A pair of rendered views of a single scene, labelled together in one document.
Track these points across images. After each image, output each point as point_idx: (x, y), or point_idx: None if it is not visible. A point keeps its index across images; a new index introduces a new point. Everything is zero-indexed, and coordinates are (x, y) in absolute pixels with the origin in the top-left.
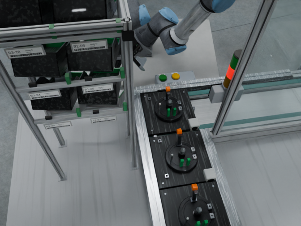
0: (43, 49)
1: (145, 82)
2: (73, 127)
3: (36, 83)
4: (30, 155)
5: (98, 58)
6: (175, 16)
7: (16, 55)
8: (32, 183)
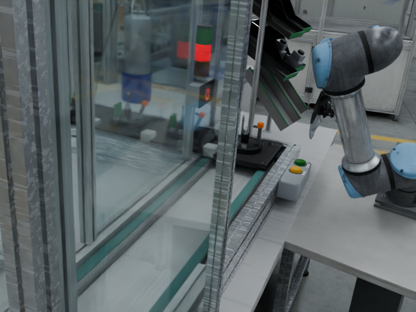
0: None
1: (319, 185)
2: (282, 138)
3: (273, 28)
4: None
5: None
6: (408, 165)
7: None
8: (240, 116)
